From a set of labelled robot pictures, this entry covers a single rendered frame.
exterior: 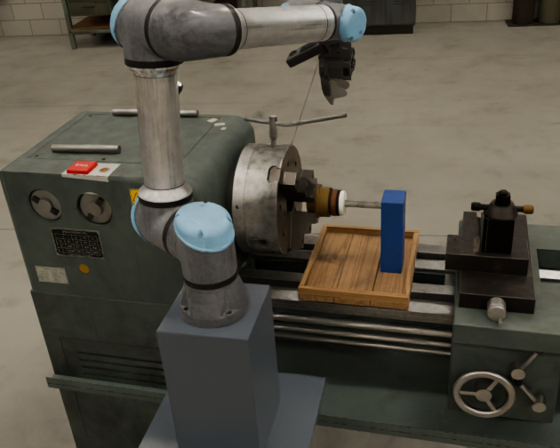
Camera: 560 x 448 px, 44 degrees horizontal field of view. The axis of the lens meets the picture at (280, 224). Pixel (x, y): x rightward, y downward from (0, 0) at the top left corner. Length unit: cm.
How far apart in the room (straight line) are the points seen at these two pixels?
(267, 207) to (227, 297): 44
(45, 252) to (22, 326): 157
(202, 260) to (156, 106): 32
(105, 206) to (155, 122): 53
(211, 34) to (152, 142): 27
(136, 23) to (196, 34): 13
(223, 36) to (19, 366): 234
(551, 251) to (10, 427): 215
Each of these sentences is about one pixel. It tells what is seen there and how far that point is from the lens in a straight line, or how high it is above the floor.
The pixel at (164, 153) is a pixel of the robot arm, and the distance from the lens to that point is 142.
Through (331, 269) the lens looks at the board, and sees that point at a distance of 199.
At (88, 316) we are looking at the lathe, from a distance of 212.
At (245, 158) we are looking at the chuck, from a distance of 188.
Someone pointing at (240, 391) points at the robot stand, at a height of 96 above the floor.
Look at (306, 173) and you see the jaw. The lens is 204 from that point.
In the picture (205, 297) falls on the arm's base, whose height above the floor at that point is 117.
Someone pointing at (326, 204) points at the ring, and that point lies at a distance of 190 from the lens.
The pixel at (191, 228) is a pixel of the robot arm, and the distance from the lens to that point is 136.
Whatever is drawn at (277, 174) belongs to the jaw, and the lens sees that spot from 183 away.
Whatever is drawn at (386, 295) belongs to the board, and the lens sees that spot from 185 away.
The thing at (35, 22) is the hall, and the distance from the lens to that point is 957.
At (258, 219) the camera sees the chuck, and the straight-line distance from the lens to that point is 183.
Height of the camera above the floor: 198
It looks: 29 degrees down
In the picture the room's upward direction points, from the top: 4 degrees counter-clockwise
